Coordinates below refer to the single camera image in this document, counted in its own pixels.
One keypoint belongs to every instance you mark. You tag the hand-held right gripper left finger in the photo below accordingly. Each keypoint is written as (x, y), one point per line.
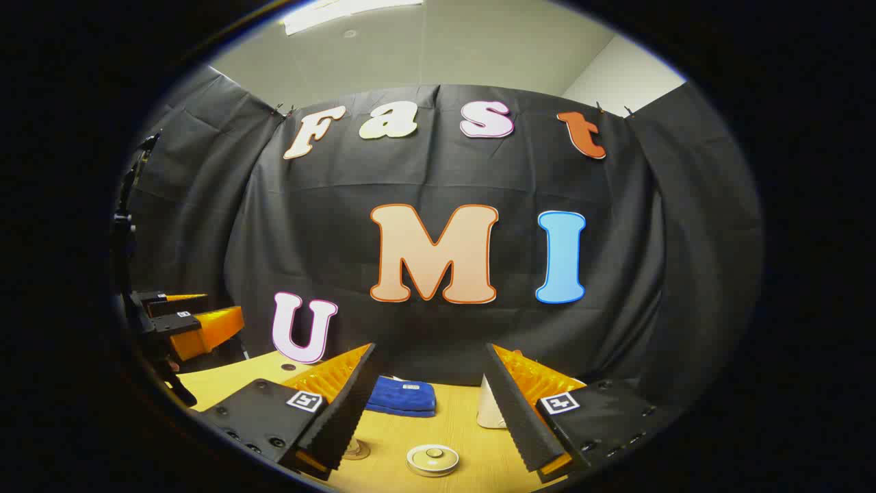
(342, 411)

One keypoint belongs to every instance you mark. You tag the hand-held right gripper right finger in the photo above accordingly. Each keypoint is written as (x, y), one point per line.
(523, 418)

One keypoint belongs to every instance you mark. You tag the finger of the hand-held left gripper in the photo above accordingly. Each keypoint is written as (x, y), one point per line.
(174, 303)
(181, 323)

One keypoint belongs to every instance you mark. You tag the white teacup lid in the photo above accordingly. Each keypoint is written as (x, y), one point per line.
(432, 455)

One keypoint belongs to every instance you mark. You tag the white toaster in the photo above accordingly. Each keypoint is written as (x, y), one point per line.
(489, 407)

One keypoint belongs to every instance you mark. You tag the folded blue towel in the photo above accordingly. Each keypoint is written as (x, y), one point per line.
(404, 396)

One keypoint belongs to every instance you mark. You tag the black backdrop cloth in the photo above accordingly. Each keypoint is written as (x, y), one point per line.
(424, 178)

